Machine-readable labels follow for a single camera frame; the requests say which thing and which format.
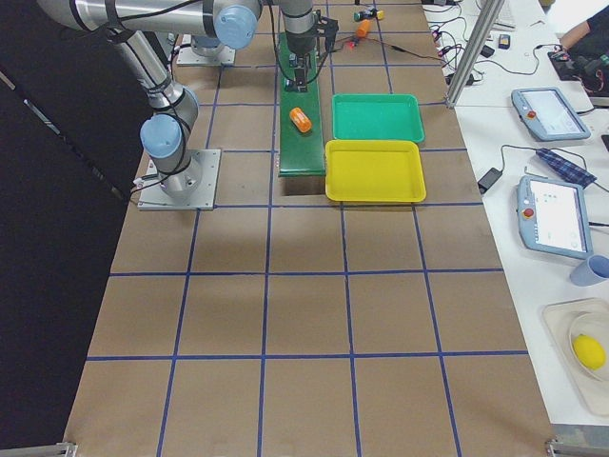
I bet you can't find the plain orange cylinder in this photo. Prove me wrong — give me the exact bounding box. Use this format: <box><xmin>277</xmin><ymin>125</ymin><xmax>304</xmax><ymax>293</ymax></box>
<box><xmin>356</xmin><ymin>19</ymin><xmax>371</xmax><ymax>38</ymax></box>

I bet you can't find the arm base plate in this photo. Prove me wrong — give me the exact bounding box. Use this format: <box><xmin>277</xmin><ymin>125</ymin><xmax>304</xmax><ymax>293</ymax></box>
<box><xmin>176</xmin><ymin>44</ymin><xmax>236</xmax><ymax>67</ymax></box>
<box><xmin>134</xmin><ymin>149</ymin><xmax>221</xmax><ymax>210</ymax></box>

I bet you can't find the yellow plastic tray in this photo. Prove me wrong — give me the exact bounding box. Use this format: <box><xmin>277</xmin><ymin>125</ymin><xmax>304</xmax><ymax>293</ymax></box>
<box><xmin>325</xmin><ymin>139</ymin><xmax>426</xmax><ymax>203</ymax></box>

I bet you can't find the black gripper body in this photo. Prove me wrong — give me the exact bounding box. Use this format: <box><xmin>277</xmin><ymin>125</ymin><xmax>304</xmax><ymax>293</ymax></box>
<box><xmin>284</xmin><ymin>16</ymin><xmax>339</xmax><ymax>90</ymax></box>

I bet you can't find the beige tray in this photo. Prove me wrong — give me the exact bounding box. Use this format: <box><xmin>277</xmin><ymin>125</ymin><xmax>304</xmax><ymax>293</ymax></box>
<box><xmin>542</xmin><ymin>298</ymin><xmax>608</xmax><ymax>417</ymax></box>

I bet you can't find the yellow mushroom push button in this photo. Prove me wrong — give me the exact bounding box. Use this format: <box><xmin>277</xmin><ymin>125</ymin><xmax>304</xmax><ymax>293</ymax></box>
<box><xmin>284</xmin><ymin>78</ymin><xmax>298</xmax><ymax>92</ymax></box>

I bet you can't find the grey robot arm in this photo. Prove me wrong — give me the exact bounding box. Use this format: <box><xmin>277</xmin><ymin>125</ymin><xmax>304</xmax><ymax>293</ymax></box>
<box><xmin>180</xmin><ymin>35</ymin><xmax>225</xmax><ymax>59</ymax></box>
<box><xmin>39</xmin><ymin>1</ymin><xmax>339</xmax><ymax>199</ymax></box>

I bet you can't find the teach pendant tablet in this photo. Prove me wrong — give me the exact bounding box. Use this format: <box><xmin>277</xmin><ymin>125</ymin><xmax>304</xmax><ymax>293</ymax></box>
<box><xmin>511</xmin><ymin>88</ymin><xmax>591</xmax><ymax>142</ymax></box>
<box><xmin>516</xmin><ymin>175</ymin><xmax>594</xmax><ymax>260</ymax></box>

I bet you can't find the yellow lemon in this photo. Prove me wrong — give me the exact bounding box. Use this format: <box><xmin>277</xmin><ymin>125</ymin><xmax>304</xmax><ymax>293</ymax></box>
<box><xmin>572</xmin><ymin>334</ymin><xmax>606</xmax><ymax>370</ymax></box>

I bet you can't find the aluminium frame post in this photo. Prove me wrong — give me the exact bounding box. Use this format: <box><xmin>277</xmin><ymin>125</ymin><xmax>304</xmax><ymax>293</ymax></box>
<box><xmin>445</xmin><ymin>0</ymin><xmax>504</xmax><ymax>109</ymax></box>

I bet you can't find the green push button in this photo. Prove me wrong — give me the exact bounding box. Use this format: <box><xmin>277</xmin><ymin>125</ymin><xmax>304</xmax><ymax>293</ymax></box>
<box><xmin>288</xmin><ymin>53</ymin><xmax>298</xmax><ymax>68</ymax></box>

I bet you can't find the green conveyor belt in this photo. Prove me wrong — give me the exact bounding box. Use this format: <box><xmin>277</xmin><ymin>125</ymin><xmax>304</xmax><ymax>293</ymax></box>
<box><xmin>278</xmin><ymin>32</ymin><xmax>325</xmax><ymax>178</ymax></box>

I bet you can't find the black power adapter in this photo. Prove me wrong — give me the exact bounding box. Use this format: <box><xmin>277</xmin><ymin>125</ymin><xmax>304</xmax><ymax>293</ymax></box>
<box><xmin>477</xmin><ymin>168</ymin><xmax>502</xmax><ymax>194</ymax></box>

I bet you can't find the blue plaid cloth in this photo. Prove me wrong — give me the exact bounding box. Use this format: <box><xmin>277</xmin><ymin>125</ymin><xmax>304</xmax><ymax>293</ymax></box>
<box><xmin>536</xmin><ymin>148</ymin><xmax>597</xmax><ymax>188</ymax></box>

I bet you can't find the teach pendant tablet far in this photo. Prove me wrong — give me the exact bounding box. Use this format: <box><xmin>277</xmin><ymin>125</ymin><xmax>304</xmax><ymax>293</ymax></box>
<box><xmin>511</xmin><ymin>88</ymin><xmax>591</xmax><ymax>142</ymax></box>

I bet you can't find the green plastic tray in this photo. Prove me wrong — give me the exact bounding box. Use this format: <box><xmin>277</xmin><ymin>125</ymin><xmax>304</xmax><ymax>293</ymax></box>
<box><xmin>332</xmin><ymin>93</ymin><xmax>425</xmax><ymax>143</ymax></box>

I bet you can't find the blue cup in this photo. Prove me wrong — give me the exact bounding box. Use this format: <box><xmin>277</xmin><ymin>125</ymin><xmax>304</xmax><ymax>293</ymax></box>
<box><xmin>569</xmin><ymin>255</ymin><xmax>609</xmax><ymax>287</ymax></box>

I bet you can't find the teach pendant tablet near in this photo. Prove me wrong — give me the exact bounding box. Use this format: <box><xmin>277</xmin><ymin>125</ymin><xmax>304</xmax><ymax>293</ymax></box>
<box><xmin>516</xmin><ymin>175</ymin><xmax>594</xmax><ymax>260</ymax></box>

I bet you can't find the orange cylinder marked 4680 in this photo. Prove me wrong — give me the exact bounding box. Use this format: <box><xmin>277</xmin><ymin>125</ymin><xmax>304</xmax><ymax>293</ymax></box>
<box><xmin>288</xmin><ymin>107</ymin><xmax>313</xmax><ymax>134</ymax></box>

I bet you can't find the white bowl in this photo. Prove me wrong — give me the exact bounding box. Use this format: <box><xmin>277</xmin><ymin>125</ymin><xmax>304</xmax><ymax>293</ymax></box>
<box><xmin>568</xmin><ymin>311</ymin><xmax>608</xmax><ymax>382</ymax></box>

